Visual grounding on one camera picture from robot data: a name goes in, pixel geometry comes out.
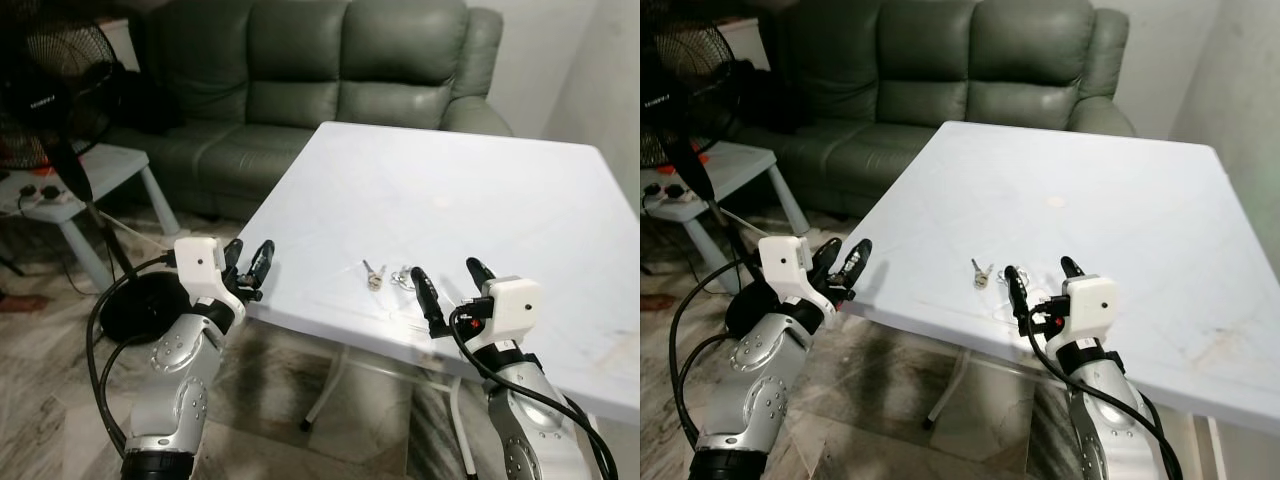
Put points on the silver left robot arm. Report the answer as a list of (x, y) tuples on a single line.
[(760, 380), (175, 380)]

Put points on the small white side table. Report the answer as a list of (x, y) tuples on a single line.
[(745, 160), (115, 165)]

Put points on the white power strip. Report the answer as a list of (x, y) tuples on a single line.
[(50, 197), (675, 192)]

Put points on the green leather sofa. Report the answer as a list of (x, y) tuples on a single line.
[(930, 70), (300, 70)]

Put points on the black standing fan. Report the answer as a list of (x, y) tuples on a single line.
[(680, 90), (50, 90)]

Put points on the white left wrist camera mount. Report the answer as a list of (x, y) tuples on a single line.
[(785, 265), (200, 265)]

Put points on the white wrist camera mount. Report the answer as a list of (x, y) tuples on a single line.
[(512, 305), (785, 265), (1092, 305), (200, 265)]

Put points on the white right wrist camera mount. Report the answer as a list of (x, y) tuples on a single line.
[(512, 305), (1092, 305)]

